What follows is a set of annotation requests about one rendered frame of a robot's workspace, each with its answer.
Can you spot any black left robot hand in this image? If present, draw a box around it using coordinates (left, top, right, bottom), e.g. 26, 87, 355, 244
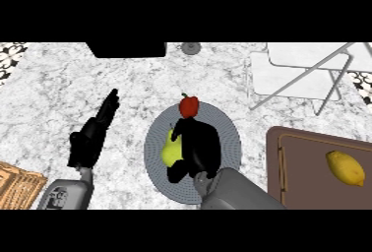
64, 88, 122, 170

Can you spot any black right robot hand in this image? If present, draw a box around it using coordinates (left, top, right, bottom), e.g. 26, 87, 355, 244
165, 117, 222, 184

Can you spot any green pear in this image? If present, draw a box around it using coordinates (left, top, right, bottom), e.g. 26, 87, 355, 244
159, 123, 184, 168

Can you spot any round grey placemat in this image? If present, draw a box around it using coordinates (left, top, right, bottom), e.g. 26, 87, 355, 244
141, 101, 241, 205

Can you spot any red bell pepper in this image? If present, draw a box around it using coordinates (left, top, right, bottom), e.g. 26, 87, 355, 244
178, 93, 200, 119

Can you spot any wicker basket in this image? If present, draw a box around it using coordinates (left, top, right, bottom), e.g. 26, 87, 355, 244
0, 160, 48, 211

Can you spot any brown cutting board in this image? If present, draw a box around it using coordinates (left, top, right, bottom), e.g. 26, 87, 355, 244
265, 126, 372, 211

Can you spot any small grey round disc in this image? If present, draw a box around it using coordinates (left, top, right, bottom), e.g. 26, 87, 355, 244
179, 42, 203, 55

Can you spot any yellow lemon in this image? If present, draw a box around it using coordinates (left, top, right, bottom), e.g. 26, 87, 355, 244
324, 150, 365, 188

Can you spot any white tiered wire shelf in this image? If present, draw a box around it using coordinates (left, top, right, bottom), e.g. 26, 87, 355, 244
244, 42, 372, 117

